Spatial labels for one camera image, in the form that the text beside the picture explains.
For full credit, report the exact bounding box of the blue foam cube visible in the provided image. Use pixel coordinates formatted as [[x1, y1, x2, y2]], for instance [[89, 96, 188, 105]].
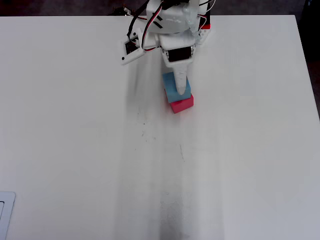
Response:
[[161, 71, 192, 105]]

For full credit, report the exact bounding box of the black camera cable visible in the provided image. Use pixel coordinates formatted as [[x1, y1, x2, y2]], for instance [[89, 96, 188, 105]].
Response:
[[126, 0, 151, 51]]

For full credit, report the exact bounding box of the white robot base red clamp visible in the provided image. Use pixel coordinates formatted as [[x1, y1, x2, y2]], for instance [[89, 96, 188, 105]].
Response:
[[197, 14, 213, 46]]

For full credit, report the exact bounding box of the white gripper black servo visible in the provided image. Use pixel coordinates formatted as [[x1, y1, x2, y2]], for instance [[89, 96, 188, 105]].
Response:
[[158, 32, 200, 96]]

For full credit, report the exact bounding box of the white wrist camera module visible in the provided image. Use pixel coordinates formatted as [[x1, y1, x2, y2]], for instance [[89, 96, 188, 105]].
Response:
[[120, 28, 161, 66]]

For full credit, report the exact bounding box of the red foam cube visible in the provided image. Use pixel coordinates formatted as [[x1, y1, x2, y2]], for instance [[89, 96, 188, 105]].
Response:
[[163, 88, 195, 115]]

